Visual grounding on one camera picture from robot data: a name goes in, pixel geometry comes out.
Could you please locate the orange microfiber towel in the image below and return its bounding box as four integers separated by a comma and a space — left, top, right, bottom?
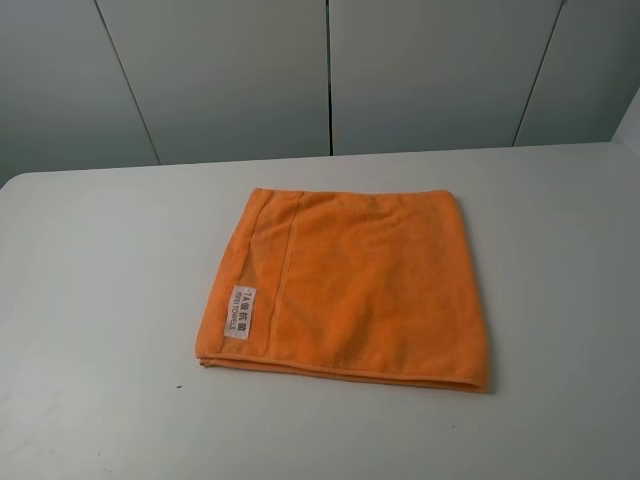
195, 189, 490, 393

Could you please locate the white towel label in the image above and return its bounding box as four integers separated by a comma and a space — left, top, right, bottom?
223, 285, 257, 341

